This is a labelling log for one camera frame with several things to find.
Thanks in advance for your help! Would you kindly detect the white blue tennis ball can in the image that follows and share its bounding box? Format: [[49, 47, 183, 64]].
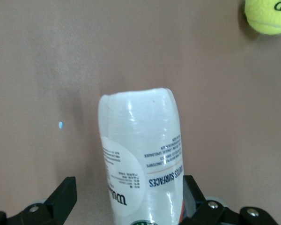
[[97, 87, 185, 225]]

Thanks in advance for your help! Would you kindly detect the yellow tennis ball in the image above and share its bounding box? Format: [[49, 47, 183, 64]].
[[244, 0, 281, 36]]

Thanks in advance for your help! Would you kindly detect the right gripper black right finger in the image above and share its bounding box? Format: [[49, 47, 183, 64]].
[[179, 175, 227, 225]]

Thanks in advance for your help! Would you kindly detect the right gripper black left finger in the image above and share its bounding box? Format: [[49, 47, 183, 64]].
[[6, 177, 77, 225]]

